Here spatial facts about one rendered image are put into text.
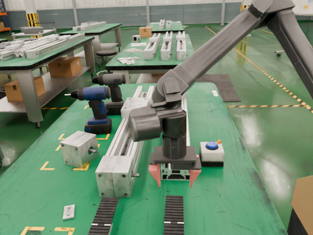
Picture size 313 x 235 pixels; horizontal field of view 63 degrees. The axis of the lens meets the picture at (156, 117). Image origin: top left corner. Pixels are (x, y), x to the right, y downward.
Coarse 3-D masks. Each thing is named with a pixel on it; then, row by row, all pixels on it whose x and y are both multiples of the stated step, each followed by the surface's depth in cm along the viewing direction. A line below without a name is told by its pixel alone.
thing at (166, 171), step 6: (180, 102) 141; (186, 102) 130; (186, 108) 122; (162, 144) 93; (162, 168) 85; (168, 168) 85; (162, 174) 86; (168, 174) 86; (174, 174) 89; (180, 174) 89; (186, 174) 85
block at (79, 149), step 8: (72, 136) 98; (80, 136) 98; (88, 136) 98; (64, 144) 94; (72, 144) 93; (80, 144) 92; (88, 144) 96; (96, 144) 100; (64, 152) 96; (72, 152) 94; (80, 152) 92; (88, 152) 97; (96, 152) 101; (64, 160) 97; (72, 160) 95; (80, 160) 93; (88, 160) 97
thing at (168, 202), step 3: (168, 201) 73; (171, 201) 73; (174, 201) 73; (177, 201) 73; (180, 201) 73; (183, 201) 73; (165, 204) 72; (168, 204) 72; (171, 204) 72; (174, 204) 72; (177, 204) 72; (180, 204) 72; (183, 204) 72
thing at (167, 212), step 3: (165, 210) 70; (168, 210) 70; (171, 210) 70; (165, 213) 69; (168, 213) 69; (171, 213) 69; (174, 213) 69; (177, 213) 69; (180, 213) 69; (183, 213) 69
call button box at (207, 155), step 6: (204, 144) 96; (204, 150) 92; (210, 150) 92; (216, 150) 92; (222, 150) 92; (204, 156) 91; (210, 156) 91; (216, 156) 91; (222, 156) 91; (204, 162) 92; (210, 162) 92; (216, 162) 92; (222, 162) 92
